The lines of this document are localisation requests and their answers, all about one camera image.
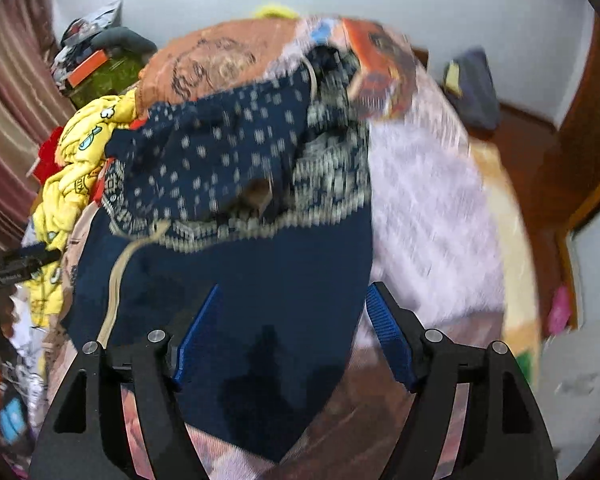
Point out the dark blue bag with yellow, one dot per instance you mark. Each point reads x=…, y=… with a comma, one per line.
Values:
x=468, y=85

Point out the yellow cartoon print blanket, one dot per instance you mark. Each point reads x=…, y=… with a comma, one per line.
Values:
x=80, y=153

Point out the wooden wardrobe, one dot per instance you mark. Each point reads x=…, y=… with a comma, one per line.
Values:
x=568, y=174

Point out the red plush toy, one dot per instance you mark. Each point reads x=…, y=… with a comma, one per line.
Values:
x=45, y=165

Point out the pile of clutter on cabinet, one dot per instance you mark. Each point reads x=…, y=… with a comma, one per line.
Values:
x=75, y=43

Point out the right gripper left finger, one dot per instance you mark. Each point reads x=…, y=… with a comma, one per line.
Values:
x=84, y=436

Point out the red and beige striped curtain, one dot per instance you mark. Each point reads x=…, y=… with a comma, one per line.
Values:
x=31, y=106

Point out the printed newspaper pattern bedspread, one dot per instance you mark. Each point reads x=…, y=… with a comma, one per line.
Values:
x=441, y=215

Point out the orange shoe box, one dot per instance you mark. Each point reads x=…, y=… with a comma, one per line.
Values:
x=86, y=68

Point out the green patterned covered cabinet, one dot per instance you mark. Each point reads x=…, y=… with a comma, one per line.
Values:
x=117, y=74

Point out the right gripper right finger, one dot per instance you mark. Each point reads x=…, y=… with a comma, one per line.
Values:
x=504, y=435

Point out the navy patterned hooded sweater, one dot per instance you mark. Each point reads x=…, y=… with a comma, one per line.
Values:
x=263, y=191

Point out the grey garment on pile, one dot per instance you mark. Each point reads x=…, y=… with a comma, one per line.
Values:
x=123, y=38

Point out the yellow curved headboard tube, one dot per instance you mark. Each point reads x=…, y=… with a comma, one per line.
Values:
x=275, y=10

